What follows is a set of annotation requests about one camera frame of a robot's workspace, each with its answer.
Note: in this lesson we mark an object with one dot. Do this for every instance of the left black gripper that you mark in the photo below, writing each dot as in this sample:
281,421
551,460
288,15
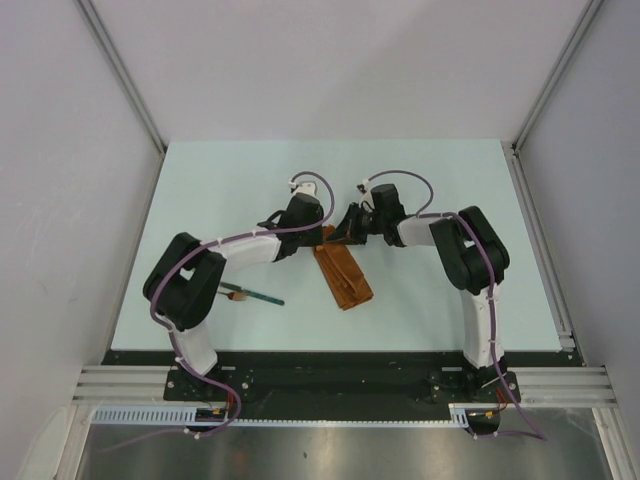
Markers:
314,239

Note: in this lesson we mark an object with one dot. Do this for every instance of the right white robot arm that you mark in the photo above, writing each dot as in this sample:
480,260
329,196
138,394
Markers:
473,257

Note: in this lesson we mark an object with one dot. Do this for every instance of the left aluminium corner post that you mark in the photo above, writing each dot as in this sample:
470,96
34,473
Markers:
115,62

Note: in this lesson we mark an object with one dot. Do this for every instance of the right aluminium side rail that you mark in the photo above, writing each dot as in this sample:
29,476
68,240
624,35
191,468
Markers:
553,291

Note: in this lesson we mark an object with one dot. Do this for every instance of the aluminium corner post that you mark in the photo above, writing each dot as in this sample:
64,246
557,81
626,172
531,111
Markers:
577,36
115,62

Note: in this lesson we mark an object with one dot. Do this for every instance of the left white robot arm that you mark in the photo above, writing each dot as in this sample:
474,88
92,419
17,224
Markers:
184,283

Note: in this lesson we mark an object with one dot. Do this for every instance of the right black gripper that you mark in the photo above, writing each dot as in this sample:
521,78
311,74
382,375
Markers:
345,232

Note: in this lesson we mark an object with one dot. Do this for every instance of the right aluminium corner post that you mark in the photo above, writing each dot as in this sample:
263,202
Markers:
577,36

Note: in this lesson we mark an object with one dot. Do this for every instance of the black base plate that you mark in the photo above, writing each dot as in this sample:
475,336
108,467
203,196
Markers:
341,387

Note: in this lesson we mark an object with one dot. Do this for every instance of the white slotted cable duct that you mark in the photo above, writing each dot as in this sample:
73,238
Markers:
145,414

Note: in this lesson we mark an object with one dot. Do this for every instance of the orange cloth napkin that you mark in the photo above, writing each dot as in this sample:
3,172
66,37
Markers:
342,273

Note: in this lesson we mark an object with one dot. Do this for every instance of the aluminium front rail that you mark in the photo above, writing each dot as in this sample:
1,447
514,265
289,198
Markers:
540,387

